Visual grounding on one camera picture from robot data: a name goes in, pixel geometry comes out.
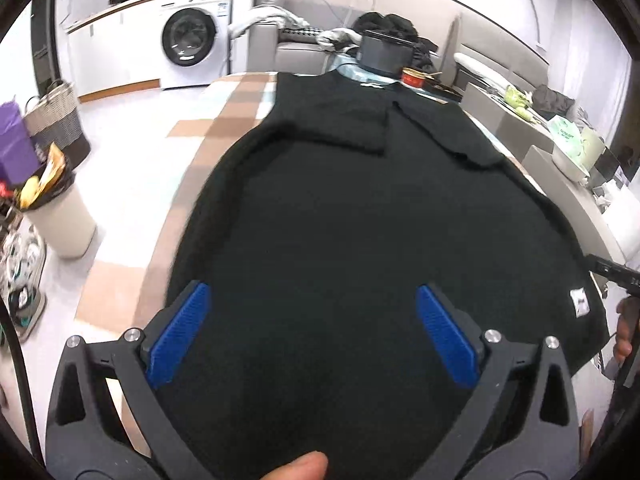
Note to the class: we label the green printed plastic bag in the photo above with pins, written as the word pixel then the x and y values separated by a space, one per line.
pixel 565 132

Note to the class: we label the black tray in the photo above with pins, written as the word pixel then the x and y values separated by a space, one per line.
pixel 445 91

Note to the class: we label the grey knitted throw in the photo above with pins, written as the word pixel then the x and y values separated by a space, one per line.
pixel 265 15

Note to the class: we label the grey padded panel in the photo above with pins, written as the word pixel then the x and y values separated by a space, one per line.
pixel 500 40

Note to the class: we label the white kitchen cabinet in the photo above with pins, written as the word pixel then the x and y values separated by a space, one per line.
pixel 120 55

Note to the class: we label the dark grey pot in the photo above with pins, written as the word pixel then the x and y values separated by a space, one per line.
pixel 382 55

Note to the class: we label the yellow-green toy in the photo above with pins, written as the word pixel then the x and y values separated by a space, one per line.
pixel 517 97

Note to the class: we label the houndstooth cushion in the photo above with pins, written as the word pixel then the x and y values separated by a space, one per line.
pixel 300 35

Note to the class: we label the person's right hand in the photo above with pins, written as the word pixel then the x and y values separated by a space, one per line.
pixel 627 330

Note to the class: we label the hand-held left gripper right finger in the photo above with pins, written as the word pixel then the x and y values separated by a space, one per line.
pixel 445 340

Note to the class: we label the dark door frame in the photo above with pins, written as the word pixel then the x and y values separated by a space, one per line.
pixel 42 35

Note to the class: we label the wicker laundry basket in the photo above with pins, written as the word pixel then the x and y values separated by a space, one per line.
pixel 52 120

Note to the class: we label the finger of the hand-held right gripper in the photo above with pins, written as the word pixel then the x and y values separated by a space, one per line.
pixel 612 270

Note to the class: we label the white basin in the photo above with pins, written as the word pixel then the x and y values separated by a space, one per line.
pixel 567 162

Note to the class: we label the grey sofa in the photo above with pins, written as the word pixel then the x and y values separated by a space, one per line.
pixel 295 57

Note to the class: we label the grey side table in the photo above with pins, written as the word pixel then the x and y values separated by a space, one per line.
pixel 575 205

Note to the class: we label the yellow snack packet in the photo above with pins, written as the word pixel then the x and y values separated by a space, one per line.
pixel 42 180

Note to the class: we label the dark grey cloth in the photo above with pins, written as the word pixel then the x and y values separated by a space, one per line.
pixel 552 102

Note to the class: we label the red can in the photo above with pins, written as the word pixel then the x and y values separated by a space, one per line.
pixel 412 79

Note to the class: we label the purple bag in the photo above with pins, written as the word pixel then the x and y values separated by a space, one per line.
pixel 15 145

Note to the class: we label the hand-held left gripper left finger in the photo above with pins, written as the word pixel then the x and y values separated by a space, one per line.
pixel 181 330

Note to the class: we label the person's left hand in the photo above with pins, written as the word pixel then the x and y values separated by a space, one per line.
pixel 295 467

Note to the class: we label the white trash bin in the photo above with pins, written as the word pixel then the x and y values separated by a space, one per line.
pixel 60 225

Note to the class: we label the black jacket pile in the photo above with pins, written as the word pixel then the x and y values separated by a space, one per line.
pixel 395 24

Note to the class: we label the white sneaker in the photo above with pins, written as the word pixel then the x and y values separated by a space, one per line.
pixel 27 305

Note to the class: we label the light grey cloth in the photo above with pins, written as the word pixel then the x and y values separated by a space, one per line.
pixel 337 39

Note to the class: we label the grey low cabinet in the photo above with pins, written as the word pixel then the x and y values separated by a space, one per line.
pixel 500 120

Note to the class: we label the white washing machine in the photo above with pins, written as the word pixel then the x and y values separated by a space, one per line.
pixel 192 35

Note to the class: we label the black knitted garment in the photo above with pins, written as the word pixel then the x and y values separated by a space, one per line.
pixel 325 210

